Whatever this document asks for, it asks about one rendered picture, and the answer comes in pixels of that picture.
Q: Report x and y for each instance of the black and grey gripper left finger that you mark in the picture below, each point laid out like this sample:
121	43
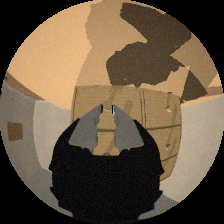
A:
80	134

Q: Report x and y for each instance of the tan wooden chest of drawers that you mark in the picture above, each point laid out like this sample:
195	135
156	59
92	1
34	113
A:
112	132

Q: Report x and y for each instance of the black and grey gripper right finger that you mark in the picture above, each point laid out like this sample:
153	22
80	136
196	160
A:
131	135

